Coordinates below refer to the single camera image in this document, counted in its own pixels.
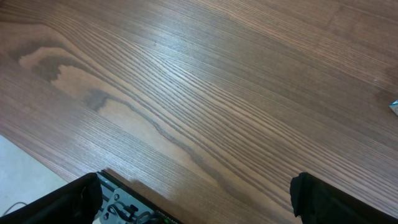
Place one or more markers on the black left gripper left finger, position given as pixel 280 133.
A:
pixel 77 202

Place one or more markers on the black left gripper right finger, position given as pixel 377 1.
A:
pixel 317 202

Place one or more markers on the blue sided plain wooden block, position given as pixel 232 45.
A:
pixel 394 106

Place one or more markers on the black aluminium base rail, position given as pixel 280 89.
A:
pixel 123 205

